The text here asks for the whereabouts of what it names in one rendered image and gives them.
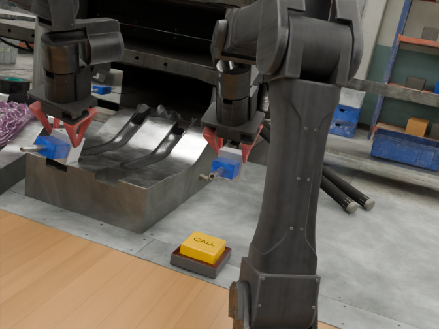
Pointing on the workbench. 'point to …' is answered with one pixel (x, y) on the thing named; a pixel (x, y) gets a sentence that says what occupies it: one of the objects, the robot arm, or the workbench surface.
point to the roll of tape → (14, 85)
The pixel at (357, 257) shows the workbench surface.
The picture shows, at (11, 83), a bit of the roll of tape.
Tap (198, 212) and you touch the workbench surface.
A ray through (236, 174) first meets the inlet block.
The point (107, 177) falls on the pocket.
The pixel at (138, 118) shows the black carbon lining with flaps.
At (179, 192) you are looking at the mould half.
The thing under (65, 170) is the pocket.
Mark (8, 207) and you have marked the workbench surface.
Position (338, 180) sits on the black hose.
